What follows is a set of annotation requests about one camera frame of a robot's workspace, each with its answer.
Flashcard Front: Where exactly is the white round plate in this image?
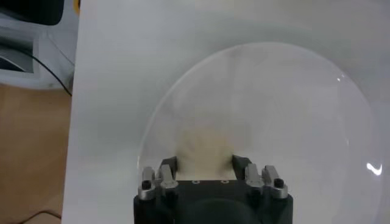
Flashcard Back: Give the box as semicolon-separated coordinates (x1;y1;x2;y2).
136;41;386;224

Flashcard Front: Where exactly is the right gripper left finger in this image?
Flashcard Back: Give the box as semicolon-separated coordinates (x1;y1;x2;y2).
138;156;180;201

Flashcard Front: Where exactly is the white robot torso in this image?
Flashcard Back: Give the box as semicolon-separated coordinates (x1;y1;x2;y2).
0;0;80;91

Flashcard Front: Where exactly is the white steamed baozi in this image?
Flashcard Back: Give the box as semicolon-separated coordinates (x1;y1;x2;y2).
175;126;237;181

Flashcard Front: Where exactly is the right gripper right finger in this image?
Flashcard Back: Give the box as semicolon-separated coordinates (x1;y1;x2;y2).
232;154;289;200

